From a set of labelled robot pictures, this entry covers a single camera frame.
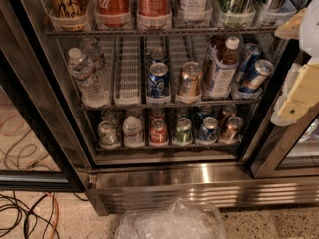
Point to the water bottle rear middle shelf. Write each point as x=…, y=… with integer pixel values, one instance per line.
x=92, y=48

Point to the water bottle front middle shelf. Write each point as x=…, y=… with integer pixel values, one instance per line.
x=83, y=72

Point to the red coke can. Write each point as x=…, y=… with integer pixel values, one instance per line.
x=157, y=113
x=158, y=132

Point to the coca cola can top shelf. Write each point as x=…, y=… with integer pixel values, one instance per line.
x=113, y=13

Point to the red coke can rear bottom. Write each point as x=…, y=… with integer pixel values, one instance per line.
x=157, y=113

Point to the red bull can front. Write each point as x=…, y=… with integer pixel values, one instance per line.
x=256, y=76

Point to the red bull can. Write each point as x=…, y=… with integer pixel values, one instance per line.
x=248, y=56
x=256, y=76

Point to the clear plastic bag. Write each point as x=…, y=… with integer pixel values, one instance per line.
x=182, y=220

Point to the copper can front bottom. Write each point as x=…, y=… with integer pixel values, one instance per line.
x=231, y=129

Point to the blue pepsi can middle front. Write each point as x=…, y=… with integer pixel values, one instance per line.
x=158, y=78

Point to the red coke can front bottom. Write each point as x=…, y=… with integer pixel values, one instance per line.
x=158, y=132

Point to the left glass fridge door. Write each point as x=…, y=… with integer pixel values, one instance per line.
x=35, y=78

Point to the glass fridge door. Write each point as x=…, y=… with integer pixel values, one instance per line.
x=283, y=151
x=35, y=78

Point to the blue pepsi can rear bottom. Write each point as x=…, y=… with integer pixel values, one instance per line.
x=201, y=113

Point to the blue pepsi can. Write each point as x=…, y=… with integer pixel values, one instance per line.
x=201, y=113
x=158, y=78
x=208, y=130

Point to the tea bottle rear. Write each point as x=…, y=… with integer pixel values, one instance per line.
x=215, y=44

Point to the copper can rear bottom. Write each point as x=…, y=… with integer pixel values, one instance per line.
x=225, y=112

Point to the right glass fridge door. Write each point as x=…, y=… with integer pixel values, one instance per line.
x=283, y=151

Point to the yellow can top shelf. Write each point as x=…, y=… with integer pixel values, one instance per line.
x=68, y=2

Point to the stainless fridge base grille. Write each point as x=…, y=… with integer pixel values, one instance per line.
x=152, y=187

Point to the copper can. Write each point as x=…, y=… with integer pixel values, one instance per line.
x=225, y=112
x=231, y=129

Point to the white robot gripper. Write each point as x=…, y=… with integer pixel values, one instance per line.
x=311, y=29

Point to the blue pepsi can front bottom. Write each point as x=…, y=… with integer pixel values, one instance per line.
x=208, y=130

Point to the dark can middle rear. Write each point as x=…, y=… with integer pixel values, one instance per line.
x=158, y=55

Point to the red can top shelf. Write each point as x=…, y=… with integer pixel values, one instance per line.
x=153, y=0

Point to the copper can middle shelf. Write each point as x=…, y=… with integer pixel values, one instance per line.
x=189, y=79

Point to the green can rear bottom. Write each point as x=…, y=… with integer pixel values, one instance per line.
x=182, y=112

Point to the white label bottle top shelf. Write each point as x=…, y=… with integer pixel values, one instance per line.
x=193, y=10

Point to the tea bottle white cap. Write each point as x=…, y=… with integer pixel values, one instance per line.
x=224, y=65

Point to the small water bottle bottom shelf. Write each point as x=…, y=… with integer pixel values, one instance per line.
x=133, y=133

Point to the silver green can front bottom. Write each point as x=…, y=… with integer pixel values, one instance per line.
x=107, y=134

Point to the red bull can rear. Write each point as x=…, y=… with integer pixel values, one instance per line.
x=248, y=56

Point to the silver can rear bottom left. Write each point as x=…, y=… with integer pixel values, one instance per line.
x=110, y=116

